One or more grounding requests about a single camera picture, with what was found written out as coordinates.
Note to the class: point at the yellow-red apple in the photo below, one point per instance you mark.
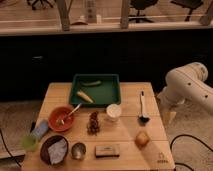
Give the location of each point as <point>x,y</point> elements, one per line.
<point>142,139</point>

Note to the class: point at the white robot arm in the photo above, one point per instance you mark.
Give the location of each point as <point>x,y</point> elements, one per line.
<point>187,83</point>

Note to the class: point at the green plastic tray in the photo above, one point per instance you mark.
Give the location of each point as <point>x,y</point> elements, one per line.
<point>103,95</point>

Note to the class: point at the green cucumber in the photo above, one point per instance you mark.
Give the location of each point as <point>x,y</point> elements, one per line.
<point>91,84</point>

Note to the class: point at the white cup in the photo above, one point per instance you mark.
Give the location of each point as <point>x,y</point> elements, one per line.
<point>113,112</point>

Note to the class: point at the bunch of dark grapes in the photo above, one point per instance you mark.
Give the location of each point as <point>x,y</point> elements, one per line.
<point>93,126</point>

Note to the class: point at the orange bowl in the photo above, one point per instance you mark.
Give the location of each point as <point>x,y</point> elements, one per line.
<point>58,113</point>

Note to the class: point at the silver spoon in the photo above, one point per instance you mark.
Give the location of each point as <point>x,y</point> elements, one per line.
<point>70,113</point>

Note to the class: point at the rectangular brown sponge block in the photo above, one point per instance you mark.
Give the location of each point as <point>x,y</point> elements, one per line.
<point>107,151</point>

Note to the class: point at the small metal cup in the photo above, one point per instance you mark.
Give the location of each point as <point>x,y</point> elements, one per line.
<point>78,151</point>

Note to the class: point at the grey cloth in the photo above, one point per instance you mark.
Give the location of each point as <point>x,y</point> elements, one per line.
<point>57,151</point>

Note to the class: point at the dark brown bowl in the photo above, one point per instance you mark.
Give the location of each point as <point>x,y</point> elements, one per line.
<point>44,155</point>

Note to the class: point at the office chair middle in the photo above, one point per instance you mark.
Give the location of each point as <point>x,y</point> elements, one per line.
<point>141,5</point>

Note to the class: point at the office chair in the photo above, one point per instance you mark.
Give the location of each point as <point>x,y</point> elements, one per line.
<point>43,3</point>
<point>190,4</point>
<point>141,5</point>

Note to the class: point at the green plastic cup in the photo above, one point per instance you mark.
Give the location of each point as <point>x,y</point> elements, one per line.
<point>29,142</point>

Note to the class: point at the office chair left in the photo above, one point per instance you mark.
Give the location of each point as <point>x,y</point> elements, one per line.
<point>43,3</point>

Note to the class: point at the office chair right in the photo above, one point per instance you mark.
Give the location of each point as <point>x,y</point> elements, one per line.
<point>190,4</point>

